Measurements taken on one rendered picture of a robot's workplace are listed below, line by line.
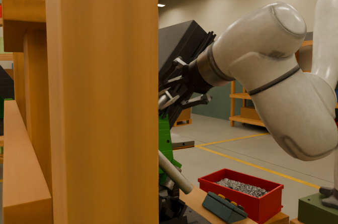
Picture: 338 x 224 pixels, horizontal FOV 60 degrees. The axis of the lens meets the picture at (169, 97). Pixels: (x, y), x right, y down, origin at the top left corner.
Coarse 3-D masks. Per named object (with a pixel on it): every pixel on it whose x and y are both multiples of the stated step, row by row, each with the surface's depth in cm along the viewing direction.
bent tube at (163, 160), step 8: (160, 96) 81; (168, 96) 82; (160, 104) 80; (160, 152) 76; (160, 160) 75; (168, 160) 77; (160, 168) 76; (168, 168) 75; (176, 168) 77; (168, 176) 76; (176, 176) 76; (176, 184) 77; (184, 184) 76; (184, 192) 77
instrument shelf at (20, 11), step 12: (12, 0) 47; (24, 0) 48; (36, 0) 49; (12, 12) 47; (24, 12) 48; (36, 12) 49; (12, 24) 51; (24, 24) 51; (36, 24) 51; (12, 36) 69; (12, 48) 105
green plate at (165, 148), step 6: (162, 114) 104; (162, 120) 104; (162, 126) 103; (168, 126) 104; (162, 132) 103; (168, 132) 104; (162, 138) 102; (168, 138) 103; (162, 144) 102; (168, 144) 103; (162, 150) 101; (168, 150) 103; (168, 156) 102
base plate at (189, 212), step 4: (188, 208) 111; (188, 212) 108; (192, 212) 108; (196, 212) 108; (188, 216) 105; (192, 216) 105; (196, 216) 105; (200, 216) 105; (188, 220) 102; (192, 220) 102; (196, 220) 102; (200, 220) 102; (204, 220) 102
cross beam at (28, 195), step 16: (16, 112) 103; (16, 128) 74; (16, 144) 58; (16, 160) 47; (32, 160) 47; (16, 176) 40; (32, 176) 40; (16, 192) 35; (32, 192) 35; (48, 192) 35; (16, 208) 32; (32, 208) 32; (48, 208) 33
